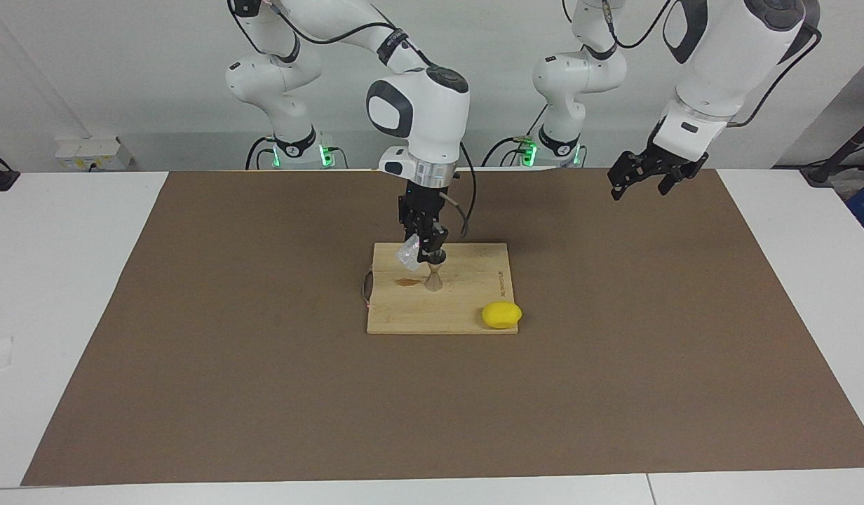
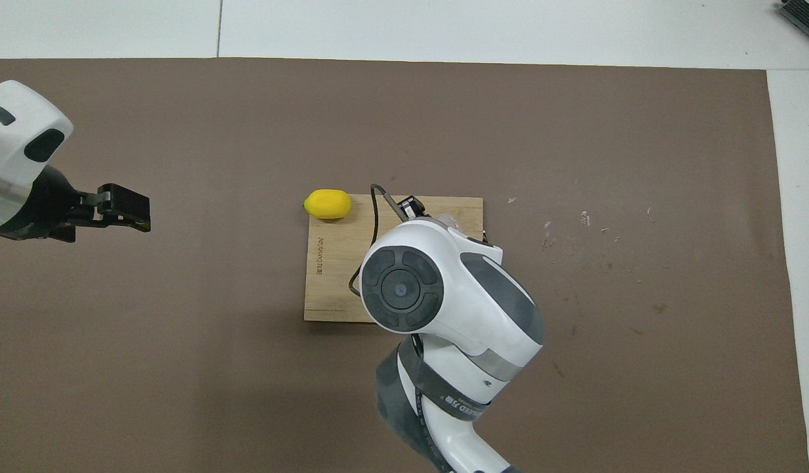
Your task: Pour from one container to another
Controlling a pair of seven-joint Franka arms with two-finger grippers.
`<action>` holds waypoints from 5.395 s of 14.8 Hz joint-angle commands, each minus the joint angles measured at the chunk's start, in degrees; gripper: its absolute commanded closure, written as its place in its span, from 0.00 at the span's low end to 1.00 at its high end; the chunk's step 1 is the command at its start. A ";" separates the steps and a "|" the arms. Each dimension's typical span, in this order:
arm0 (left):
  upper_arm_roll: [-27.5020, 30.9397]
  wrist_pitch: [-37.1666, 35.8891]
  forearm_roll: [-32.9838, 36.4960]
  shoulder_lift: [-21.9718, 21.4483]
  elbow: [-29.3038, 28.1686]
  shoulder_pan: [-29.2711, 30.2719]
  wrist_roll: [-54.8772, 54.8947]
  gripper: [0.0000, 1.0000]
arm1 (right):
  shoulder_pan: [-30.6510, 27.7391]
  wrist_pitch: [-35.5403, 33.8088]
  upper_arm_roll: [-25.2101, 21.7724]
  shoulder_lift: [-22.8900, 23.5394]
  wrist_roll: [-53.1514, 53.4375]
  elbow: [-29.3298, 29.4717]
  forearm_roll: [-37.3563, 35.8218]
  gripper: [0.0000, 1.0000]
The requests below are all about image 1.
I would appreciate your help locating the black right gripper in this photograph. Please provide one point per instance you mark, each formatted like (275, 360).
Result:
(421, 207)

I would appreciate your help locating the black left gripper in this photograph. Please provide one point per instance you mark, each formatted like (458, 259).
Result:
(677, 165)

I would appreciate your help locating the clear plastic cup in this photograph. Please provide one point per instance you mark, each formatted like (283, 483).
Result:
(407, 256)

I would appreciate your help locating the metal double jigger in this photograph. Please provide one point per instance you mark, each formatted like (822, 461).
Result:
(434, 282)

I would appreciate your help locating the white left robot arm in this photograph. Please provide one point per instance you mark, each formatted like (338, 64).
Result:
(719, 63)

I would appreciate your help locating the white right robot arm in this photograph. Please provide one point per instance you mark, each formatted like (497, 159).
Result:
(425, 105)

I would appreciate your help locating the wooden cutting board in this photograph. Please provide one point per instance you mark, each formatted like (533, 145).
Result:
(460, 308)

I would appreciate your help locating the yellow lemon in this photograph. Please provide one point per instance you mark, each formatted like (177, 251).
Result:
(501, 315)

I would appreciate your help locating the black tripod stand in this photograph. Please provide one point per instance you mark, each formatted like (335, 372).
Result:
(821, 172)

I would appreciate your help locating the brown table mat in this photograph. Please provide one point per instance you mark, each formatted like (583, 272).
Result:
(264, 393)

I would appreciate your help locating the white wall socket strip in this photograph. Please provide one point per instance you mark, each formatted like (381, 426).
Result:
(88, 153)

